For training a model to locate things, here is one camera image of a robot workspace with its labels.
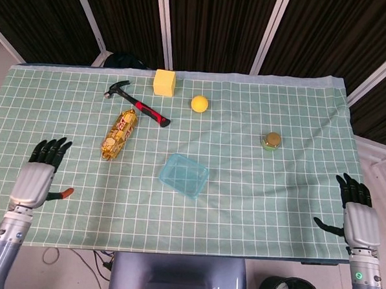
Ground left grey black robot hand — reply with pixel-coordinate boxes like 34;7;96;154
7;134;78;214

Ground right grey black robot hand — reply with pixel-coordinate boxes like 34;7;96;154
311;171;385;255

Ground clear blue plastic container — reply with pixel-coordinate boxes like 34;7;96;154
158;152;211;202

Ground small green jar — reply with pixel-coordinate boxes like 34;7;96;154
260;131;283;153

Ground gold foil snack package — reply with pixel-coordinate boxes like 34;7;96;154
100;107;140;163

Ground green white checkered tablecloth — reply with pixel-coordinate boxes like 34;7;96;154
0;59;386;267

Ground black red claw hammer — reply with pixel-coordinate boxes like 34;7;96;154
102;78;173;129

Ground black bag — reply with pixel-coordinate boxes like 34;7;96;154
103;51;149;70

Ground yellow sponge cube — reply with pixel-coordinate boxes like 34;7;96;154
151;69;178;98

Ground yellow ball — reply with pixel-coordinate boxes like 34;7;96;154
190;94;209;114

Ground dark floor cable bundle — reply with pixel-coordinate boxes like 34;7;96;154
72;248;116;277

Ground white partition frame post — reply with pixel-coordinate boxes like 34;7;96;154
345;45;386;109
153;0;177;70
250;0;292;76
0;23;28;65
67;0;111;67

